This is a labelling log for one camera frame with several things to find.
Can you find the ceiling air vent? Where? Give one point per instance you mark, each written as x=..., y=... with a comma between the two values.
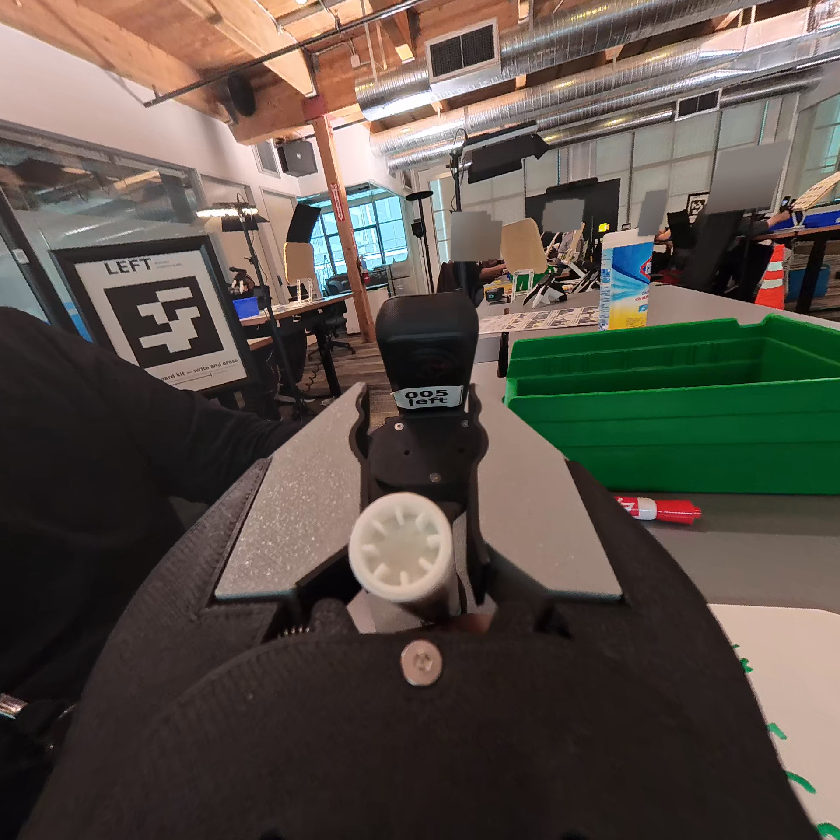
x=463, y=51

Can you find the orange traffic cone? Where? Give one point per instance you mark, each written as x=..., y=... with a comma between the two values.
x=771, y=282

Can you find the disinfecting wipes canister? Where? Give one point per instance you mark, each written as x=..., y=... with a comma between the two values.
x=627, y=289

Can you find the green dry erase marker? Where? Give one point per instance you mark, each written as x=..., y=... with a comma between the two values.
x=400, y=548

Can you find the white whiteboard sheet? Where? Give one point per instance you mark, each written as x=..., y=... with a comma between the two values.
x=787, y=656

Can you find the printed paper sheets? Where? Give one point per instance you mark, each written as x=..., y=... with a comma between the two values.
x=538, y=319

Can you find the wooden sign board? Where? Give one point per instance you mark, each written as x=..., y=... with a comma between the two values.
x=296, y=262
x=522, y=246

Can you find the wooden desk with black legs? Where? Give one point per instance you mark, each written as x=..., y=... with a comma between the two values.
x=295, y=308

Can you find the green plastic bin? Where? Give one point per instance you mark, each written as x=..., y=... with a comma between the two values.
x=689, y=426

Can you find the studio light on stand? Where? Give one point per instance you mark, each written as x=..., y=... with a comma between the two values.
x=236, y=211

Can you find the red dry erase marker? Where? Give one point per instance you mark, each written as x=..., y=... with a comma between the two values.
x=669, y=510

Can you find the black wall screen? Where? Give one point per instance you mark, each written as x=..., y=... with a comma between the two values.
x=604, y=197

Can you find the person's left forearm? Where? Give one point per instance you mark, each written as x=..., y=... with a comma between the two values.
x=164, y=426

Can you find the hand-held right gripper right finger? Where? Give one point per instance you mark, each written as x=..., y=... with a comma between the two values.
x=551, y=525

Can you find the black monitor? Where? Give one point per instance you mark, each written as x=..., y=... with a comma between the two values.
x=709, y=256

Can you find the wooden support post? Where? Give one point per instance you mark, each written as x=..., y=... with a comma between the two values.
x=341, y=229

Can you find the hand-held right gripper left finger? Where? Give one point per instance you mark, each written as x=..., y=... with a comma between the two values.
x=295, y=505

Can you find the black loudspeaker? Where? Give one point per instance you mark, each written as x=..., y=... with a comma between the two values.
x=296, y=157

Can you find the overhead panel light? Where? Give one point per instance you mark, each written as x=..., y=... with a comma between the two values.
x=502, y=157

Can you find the small blue bin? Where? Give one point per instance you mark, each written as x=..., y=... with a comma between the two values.
x=246, y=308

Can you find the framed fiducial marker sign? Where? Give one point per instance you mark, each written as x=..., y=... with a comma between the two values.
x=92, y=295

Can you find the silver air duct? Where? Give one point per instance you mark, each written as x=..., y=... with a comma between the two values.
x=394, y=92
x=420, y=141

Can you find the black light flag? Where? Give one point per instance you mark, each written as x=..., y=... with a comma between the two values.
x=303, y=223

